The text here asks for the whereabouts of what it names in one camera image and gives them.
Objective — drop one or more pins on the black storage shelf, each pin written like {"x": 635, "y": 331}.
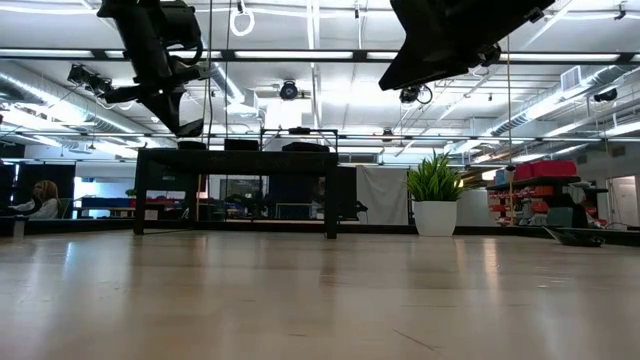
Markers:
{"x": 550, "y": 180}

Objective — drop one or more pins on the black round camera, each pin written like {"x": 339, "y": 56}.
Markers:
{"x": 288, "y": 91}

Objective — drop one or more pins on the person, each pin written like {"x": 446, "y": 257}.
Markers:
{"x": 46, "y": 205}

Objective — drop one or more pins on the black spotlight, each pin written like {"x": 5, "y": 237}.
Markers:
{"x": 411, "y": 95}
{"x": 606, "y": 95}
{"x": 80, "y": 75}

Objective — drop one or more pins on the black perforated metal rack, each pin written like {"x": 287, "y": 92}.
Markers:
{"x": 240, "y": 162}

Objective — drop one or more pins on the black partition panel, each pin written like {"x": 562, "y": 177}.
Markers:
{"x": 62, "y": 172}

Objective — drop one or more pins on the black metal stand frame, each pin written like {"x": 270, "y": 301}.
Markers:
{"x": 300, "y": 130}

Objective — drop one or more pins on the black teardrop mini plate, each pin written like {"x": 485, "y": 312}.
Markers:
{"x": 192, "y": 146}
{"x": 580, "y": 239}

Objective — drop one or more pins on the white cloth screen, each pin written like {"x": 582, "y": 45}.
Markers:
{"x": 382, "y": 195}

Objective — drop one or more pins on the green plant in white pot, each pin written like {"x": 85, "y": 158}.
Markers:
{"x": 435, "y": 217}

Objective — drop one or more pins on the black light rail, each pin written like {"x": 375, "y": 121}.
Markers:
{"x": 360, "y": 55}

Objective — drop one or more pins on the large red storage bin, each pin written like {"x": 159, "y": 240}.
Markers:
{"x": 555, "y": 169}

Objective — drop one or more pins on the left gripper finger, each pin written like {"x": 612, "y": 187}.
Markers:
{"x": 165, "y": 112}
{"x": 187, "y": 112}

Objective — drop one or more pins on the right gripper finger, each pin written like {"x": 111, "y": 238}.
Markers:
{"x": 425, "y": 55}

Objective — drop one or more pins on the black leaf-shaped mini plate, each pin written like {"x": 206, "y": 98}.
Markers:
{"x": 305, "y": 147}

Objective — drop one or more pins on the black square mini plate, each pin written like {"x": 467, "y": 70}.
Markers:
{"x": 241, "y": 145}

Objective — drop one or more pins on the small red storage bin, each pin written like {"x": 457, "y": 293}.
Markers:
{"x": 523, "y": 172}

